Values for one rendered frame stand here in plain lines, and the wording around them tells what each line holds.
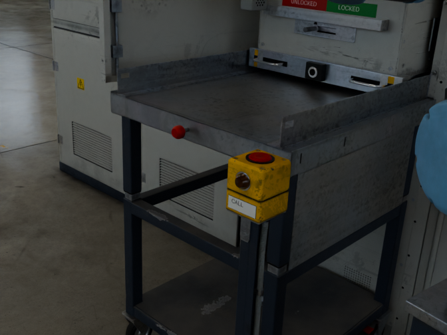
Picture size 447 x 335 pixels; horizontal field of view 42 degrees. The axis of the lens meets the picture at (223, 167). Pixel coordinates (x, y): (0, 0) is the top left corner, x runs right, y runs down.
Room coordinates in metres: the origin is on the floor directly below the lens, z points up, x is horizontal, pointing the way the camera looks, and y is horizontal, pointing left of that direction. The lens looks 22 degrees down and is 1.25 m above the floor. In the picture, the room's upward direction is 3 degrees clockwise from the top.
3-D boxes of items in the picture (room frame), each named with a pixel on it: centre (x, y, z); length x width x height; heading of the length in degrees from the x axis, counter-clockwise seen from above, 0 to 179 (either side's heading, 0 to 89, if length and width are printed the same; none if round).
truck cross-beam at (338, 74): (1.72, -0.28, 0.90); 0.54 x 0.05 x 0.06; 48
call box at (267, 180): (0.92, -0.06, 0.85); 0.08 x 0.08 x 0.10; 47
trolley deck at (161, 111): (1.57, -0.14, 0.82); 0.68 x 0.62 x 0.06; 137
